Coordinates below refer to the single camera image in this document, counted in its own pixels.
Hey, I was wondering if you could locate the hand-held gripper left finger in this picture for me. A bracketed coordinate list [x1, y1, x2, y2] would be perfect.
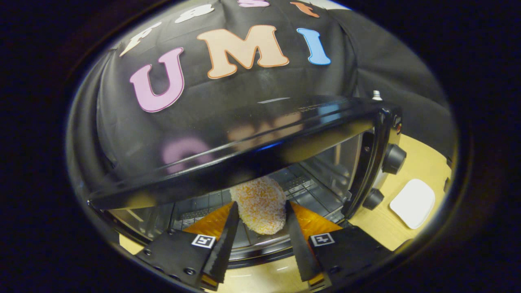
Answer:
[136, 201, 241, 290]

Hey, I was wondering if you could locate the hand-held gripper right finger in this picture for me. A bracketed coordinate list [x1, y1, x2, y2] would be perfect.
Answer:
[285, 200, 393, 289]

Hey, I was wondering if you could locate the breaded food patty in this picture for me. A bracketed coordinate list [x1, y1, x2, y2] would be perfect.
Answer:
[229, 176, 287, 235]

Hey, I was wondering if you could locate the black toaster oven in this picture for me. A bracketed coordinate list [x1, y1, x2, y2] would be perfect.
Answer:
[88, 96, 407, 269]

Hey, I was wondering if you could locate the white plate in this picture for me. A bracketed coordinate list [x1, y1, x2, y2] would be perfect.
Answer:
[390, 179, 436, 229]

